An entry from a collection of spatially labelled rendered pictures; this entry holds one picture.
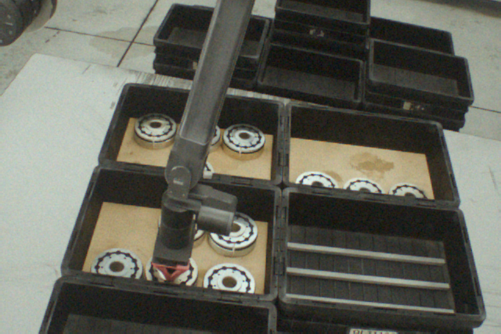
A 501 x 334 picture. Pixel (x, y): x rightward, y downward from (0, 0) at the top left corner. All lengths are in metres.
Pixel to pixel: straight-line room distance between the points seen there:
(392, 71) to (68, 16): 1.91
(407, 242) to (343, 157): 0.29
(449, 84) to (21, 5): 1.76
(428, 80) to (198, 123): 1.72
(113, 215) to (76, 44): 2.15
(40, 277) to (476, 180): 1.20
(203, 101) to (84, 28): 2.63
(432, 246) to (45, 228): 0.90
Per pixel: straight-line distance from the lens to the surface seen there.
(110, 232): 1.40
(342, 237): 1.45
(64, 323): 1.26
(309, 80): 2.67
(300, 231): 1.44
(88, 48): 3.46
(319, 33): 2.75
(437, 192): 1.59
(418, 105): 2.44
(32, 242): 1.57
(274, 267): 1.25
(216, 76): 1.02
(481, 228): 1.79
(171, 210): 1.09
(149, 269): 1.27
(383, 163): 1.65
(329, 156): 1.63
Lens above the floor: 1.89
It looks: 41 degrees down
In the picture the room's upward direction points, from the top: 8 degrees clockwise
